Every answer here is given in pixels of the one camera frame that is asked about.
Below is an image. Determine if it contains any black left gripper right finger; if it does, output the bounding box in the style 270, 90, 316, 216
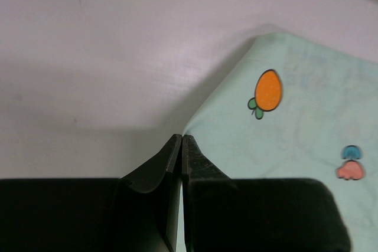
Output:
182, 135, 351, 251

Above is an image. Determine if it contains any mint green cartoon placemat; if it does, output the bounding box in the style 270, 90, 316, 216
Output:
184, 33, 377, 251

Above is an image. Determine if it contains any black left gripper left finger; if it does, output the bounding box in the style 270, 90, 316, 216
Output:
1, 135, 181, 251

